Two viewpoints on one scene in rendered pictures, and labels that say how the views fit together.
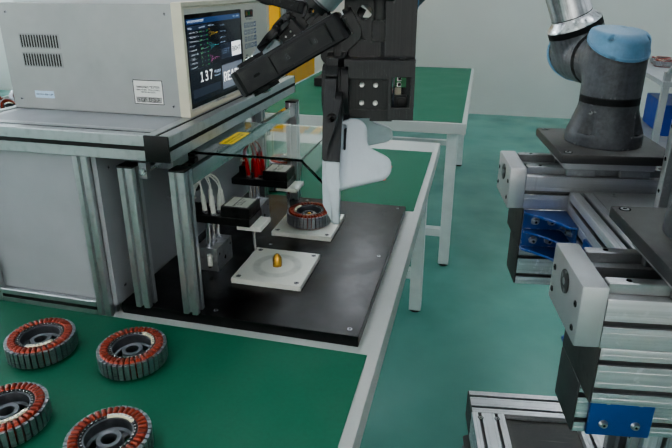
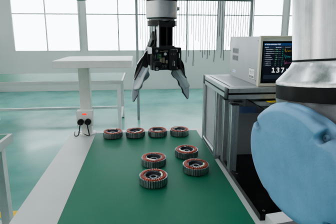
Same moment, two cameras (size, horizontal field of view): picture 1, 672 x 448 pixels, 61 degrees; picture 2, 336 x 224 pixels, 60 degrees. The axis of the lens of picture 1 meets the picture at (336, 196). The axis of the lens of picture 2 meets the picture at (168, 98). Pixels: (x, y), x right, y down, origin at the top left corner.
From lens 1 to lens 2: 77 cm
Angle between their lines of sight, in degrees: 68
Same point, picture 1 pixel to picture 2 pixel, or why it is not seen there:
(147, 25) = (254, 45)
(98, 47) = (244, 53)
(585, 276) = (282, 214)
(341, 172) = (135, 83)
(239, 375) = (208, 193)
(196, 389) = (192, 187)
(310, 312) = (263, 196)
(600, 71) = not seen: outside the picture
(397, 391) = not seen: outside the picture
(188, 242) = (230, 136)
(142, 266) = (222, 141)
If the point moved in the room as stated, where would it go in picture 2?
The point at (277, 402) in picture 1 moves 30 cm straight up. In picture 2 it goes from (200, 207) to (202, 121)
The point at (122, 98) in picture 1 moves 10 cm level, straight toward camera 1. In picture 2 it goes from (246, 75) to (232, 77)
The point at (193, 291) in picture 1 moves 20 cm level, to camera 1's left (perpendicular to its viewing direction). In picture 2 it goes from (229, 159) to (206, 143)
